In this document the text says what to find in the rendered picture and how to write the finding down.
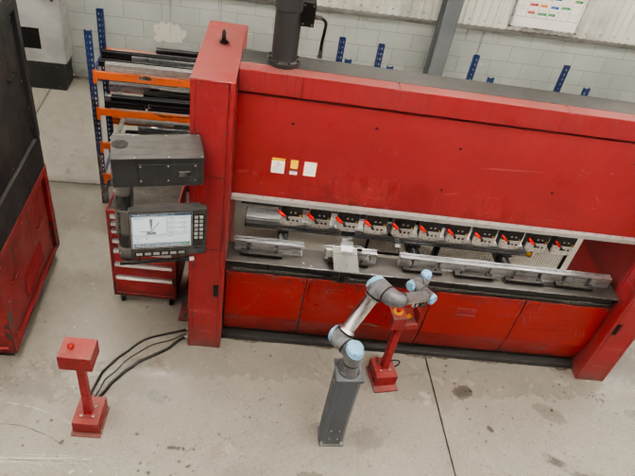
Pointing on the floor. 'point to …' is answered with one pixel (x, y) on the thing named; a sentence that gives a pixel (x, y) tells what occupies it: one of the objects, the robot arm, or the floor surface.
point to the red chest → (147, 279)
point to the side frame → (599, 257)
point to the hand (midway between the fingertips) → (413, 307)
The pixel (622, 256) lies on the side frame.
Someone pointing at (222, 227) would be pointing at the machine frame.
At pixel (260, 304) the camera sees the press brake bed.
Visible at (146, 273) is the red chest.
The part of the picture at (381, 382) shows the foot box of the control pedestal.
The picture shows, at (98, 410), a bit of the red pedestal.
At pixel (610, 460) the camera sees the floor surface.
